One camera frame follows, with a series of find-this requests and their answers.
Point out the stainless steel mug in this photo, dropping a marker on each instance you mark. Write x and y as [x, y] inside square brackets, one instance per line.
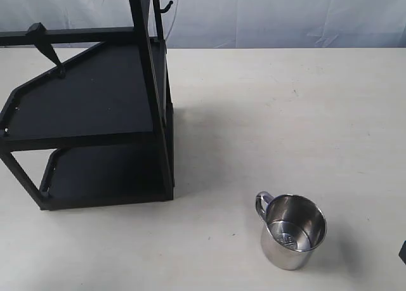
[293, 227]

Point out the black two-tier metal rack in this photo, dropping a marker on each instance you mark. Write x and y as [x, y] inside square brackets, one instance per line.
[96, 129]

